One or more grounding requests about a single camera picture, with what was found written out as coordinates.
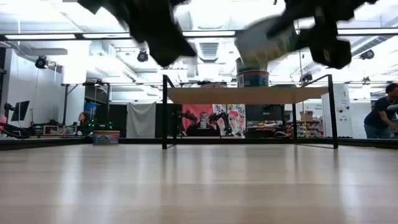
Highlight wooden shelf black legs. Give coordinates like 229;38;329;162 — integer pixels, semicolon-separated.
161;73;339;150

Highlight black computer monitor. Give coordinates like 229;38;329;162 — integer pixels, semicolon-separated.
11;100;31;122

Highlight black metal rack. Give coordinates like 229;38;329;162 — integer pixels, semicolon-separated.
60;82;111;125

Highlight black curved hose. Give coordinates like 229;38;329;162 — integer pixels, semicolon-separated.
0;121;32;139

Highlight ceiling light strip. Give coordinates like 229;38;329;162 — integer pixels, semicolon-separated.
4;33;77;40
182;30;236;37
82;32;131;40
337;27;398;35

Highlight gold-lid blue red can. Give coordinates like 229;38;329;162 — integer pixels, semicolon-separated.
91;129;121;145

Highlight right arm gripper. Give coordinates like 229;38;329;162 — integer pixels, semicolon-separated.
266;6;352;70

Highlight colourful printed poster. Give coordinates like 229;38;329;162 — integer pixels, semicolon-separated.
213;104;246;136

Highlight white cabinet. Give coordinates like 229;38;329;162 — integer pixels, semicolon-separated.
322;83;352;139

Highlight white hanging cloth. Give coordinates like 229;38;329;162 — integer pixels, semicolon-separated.
126;101;157;139

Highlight ceiling air vent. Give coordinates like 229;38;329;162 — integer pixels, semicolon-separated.
198;42;220;60

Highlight person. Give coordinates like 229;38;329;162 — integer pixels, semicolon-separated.
363;82;398;139
77;111;94;136

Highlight red hanging cloth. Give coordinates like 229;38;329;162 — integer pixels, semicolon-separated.
182;104;215;131

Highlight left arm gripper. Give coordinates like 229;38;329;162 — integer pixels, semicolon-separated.
124;0;197;68

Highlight black aluminium table frame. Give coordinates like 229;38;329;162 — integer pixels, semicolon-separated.
0;136;398;151

